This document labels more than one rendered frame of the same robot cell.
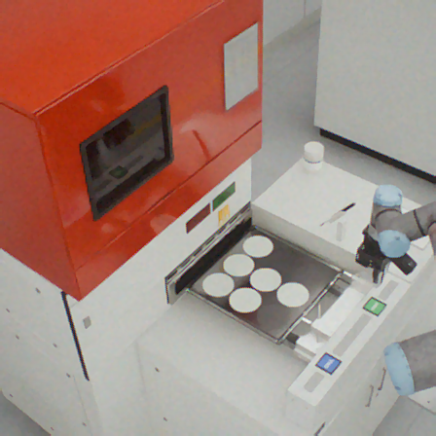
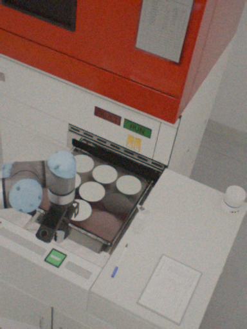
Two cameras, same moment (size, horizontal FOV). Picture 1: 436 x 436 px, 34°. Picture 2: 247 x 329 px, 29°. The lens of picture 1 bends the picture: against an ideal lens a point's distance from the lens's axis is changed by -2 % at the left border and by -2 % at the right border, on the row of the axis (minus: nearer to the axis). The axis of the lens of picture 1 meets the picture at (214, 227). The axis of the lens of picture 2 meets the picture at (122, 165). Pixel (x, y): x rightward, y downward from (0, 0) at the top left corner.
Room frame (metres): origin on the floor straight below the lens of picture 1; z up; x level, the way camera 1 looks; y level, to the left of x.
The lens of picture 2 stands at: (1.22, -1.33, 2.32)
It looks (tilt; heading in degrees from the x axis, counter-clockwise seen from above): 46 degrees down; 69
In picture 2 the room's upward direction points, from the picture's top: 10 degrees clockwise
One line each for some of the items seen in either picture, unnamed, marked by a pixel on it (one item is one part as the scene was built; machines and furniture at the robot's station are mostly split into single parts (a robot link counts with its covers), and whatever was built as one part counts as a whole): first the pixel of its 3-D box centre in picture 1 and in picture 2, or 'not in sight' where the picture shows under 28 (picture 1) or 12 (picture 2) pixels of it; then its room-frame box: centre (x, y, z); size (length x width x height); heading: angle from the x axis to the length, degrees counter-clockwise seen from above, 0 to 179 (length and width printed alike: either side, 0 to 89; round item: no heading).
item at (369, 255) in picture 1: (376, 247); (62, 207); (1.39, -0.45, 1.20); 0.09 x 0.08 x 0.12; 50
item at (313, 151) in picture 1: (313, 158); (233, 200); (2.04, -0.37, 1.01); 0.07 x 0.07 x 0.10
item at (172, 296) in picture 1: (211, 255); (112, 158); (1.69, 0.01, 0.89); 0.44 x 0.02 x 0.10; 140
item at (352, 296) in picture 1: (337, 320); (59, 247); (1.40, -0.37, 0.87); 0.36 x 0.08 x 0.03; 140
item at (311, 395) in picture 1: (350, 347); (23, 253); (1.28, -0.39, 0.89); 0.55 x 0.09 x 0.14; 140
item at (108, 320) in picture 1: (170, 258); (79, 117); (1.56, 0.14, 1.02); 0.82 x 0.03 x 0.40; 140
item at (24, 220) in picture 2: (309, 347); (22, 223); (1.28, -0.27, 0.89); 0.08 x 0.03 x 0.03; 50
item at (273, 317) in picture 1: (265, 279); (91, 191); (1.56, -0.16, 0.90); 0.34 x 0.34 x 0.01; 50
